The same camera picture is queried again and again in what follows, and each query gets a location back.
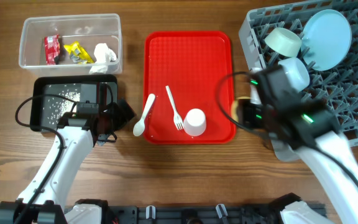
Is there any clear plastic waste bin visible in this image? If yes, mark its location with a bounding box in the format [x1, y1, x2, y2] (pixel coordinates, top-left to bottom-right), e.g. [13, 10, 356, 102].
[18, 14, 123, 77]

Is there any red serving tray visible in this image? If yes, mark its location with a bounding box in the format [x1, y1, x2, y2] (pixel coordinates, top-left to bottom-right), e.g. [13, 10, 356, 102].
[143, 31, 236, 144]

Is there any light blue plate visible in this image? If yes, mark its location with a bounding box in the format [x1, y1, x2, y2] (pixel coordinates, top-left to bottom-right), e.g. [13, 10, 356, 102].
[301, 9, 352, 71]

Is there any white plastic cup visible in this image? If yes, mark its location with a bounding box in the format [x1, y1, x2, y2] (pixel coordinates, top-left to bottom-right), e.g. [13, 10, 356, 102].
[183, 108, 206, 136]

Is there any yellow plastic cup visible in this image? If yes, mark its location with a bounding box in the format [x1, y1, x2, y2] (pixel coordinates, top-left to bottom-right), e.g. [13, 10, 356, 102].
[231, 96, 250, 122]

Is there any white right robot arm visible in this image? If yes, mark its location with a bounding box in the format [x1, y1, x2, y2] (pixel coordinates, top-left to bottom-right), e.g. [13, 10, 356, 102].
[235, 101, 358, 223]

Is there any yellow snack wrapper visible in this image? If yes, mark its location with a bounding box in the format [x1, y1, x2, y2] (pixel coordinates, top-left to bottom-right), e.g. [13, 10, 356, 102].
[63, 41, 94, 64]

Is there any white plastic spoon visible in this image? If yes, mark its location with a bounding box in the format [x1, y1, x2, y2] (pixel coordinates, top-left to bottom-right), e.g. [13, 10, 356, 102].
[133, 93, 156, 136]

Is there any green bowl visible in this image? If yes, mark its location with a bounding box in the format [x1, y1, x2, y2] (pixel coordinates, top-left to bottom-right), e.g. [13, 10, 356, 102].
[264, 27, 301, 57]

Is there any light blue bowl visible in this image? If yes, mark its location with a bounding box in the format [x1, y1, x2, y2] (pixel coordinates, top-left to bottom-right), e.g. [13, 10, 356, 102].
[278, 57, 310, 92]

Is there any grey dishwasher rack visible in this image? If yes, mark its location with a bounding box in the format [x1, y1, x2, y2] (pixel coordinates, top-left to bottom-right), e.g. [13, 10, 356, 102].
[239, 1, 358, 146]

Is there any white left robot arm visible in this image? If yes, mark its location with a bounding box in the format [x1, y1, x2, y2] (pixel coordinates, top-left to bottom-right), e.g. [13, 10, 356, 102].
[0, 100, 135, 223]

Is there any black rectangular tray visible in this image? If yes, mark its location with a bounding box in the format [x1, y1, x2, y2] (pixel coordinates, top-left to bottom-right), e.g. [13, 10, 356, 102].
[30, 75, 117, 132]

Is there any white tissue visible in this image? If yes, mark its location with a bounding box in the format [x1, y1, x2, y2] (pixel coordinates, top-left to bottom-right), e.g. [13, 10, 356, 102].
[89, 43, 117, 75]

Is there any white plastic fork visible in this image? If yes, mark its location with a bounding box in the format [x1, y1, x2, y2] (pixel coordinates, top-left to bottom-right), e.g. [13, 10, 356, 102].
[165, 85, 184, 130]

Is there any red snack wrapper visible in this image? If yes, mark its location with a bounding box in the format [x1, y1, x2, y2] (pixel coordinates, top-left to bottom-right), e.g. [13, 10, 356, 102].
[44, 34, 60, 65]

